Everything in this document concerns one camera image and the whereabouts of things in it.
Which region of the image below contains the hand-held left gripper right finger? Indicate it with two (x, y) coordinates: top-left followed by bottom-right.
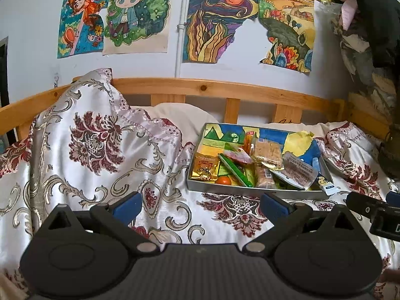
(242, 191), (365, 255)

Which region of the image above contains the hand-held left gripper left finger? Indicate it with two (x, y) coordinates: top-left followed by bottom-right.
(40, 191), (161, 255)

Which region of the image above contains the long peanut bar packet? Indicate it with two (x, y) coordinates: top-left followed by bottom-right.
(254, 164), (276, 190)

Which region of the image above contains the small blue white packet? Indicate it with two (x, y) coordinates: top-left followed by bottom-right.
(312, 158), (340, 196)

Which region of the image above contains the white silver snack packet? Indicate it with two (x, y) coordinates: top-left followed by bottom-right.
(275, 152), (320, 191)

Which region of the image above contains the green stick packet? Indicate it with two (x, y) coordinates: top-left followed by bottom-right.
(218, 153), (256, 189)

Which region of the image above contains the clear rice cracker bag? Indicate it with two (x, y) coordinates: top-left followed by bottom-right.
(251, 137), (286, 171)

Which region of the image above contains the red snack packet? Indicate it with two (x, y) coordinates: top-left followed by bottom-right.
(225, 148), (254, 165)

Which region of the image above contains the orange snack packet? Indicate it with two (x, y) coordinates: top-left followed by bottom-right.
(244, 133), (259, 157)

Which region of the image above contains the gold snack packet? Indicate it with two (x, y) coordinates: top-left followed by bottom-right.
(191, 152), (221, 182)

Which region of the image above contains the grey tray with dinosaur drawing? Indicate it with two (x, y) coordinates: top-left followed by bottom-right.
(187, 122), (334, 200)

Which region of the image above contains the olive green stuffed object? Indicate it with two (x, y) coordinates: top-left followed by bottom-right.
(377, 129), (400, 181)

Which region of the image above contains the floral satin blanket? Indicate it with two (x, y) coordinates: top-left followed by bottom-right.
(0, 68), (400, 300)

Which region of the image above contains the cream pillow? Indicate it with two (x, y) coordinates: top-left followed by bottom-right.
(268, 121), (345, 133)
(152, 102), (207, 145)

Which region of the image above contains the wooden bed headboard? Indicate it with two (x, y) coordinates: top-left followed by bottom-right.
(0, 77), (391, 151)

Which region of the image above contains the pile of clothes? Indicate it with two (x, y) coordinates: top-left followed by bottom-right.
(329, 0), (400, 101)

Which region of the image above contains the dark door frame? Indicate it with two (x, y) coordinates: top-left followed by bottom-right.
(0, 36), (18, 147)

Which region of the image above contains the white wall pipe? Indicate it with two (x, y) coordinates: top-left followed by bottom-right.
(174, 0), (189, 79)

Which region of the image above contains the wall poster with blond figure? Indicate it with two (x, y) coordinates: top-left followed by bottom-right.
(102, 0), (176, 56)

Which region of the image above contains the wall poster with orange-haired figure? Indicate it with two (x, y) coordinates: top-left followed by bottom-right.
(57, 0), (114, 59)

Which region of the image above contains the wall poster with swirls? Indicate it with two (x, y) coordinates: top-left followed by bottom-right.
(182, 0), (261, 64)

